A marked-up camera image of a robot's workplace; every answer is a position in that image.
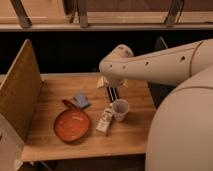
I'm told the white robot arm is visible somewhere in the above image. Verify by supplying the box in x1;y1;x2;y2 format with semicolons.
99;38;213;171

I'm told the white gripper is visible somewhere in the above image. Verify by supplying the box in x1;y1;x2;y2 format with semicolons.
96;65;128;88

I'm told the wooden shelf rail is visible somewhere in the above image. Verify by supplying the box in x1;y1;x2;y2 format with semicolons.
0;0;213;31

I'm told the orange ceramic bowl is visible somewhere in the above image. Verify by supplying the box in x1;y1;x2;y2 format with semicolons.
53;109;90;142

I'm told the dark red small object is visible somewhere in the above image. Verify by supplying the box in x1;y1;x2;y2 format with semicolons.
62;99;77;109

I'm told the clear plastic cup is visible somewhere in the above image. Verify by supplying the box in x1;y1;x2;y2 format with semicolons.
112;99;129;122

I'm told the wooden left side panel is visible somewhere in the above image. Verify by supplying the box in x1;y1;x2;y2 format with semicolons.
0;39;42;171

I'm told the black striped bar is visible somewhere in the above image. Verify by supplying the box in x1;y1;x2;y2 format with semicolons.
107;87;119;102

